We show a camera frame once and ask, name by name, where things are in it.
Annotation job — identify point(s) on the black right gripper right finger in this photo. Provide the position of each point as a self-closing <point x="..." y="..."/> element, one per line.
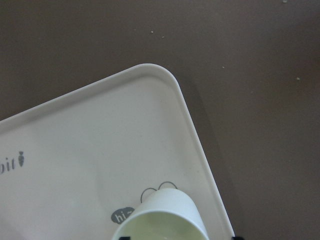
<point x="237" y="238"/>

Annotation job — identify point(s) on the beige rabbit tray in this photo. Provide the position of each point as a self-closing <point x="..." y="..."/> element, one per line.
<point x="75" y="167"/>

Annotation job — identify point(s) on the cream yellow cup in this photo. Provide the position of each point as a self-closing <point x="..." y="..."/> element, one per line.
<point x="167" y="214"/>

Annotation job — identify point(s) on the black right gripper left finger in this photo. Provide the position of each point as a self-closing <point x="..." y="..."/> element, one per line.
<point x="125" y="238"/>

